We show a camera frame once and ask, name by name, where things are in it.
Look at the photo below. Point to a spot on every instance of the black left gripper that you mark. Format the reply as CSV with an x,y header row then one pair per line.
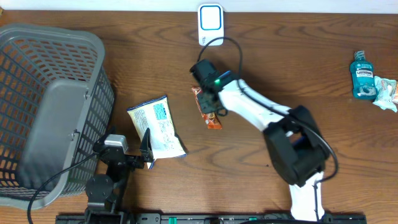
x,y
145,153

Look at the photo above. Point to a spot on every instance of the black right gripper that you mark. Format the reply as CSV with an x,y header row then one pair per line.
x,y
204,108

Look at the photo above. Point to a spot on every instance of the orange candy bar wrapper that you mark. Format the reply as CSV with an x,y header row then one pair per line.
x,y
210,119

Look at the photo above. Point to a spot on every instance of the white snack bag blue edges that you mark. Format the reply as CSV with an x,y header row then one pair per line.
x,y
155,115

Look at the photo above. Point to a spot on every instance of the teal mouthwash bottle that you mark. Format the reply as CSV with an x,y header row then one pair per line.
x,y
363,78

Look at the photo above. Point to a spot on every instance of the mint green snack packet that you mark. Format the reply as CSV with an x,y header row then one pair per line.
x,y
385,93

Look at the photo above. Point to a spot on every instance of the orange white snack packet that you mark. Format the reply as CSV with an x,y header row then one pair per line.
x,y
395,96

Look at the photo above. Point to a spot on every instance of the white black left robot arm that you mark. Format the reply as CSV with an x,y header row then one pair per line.
x,y
106,191

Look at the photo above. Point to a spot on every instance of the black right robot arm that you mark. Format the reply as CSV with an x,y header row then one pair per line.
x,y
296,148

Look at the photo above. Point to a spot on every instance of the grey plastic basket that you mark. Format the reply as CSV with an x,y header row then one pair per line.
x,y
56,102

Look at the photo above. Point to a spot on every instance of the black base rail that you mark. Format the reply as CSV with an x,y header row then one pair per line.
x,y
156,218

